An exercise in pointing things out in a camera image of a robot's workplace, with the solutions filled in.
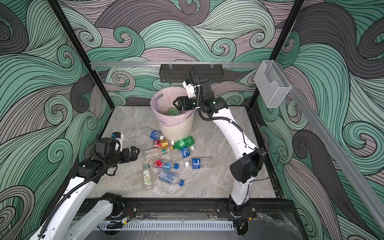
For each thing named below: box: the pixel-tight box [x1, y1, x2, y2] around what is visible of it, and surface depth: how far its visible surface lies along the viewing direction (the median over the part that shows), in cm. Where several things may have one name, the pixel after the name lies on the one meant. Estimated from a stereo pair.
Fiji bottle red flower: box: [153, 160, 180, 170], surface depth 87 cm
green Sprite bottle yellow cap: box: [170, 136, 195, 151], surface depth 96 cm
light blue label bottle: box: [159, 170, 176, 185], surface depth 81 cm
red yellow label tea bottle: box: [153, 139, 175, 149], surface depth 94 cm
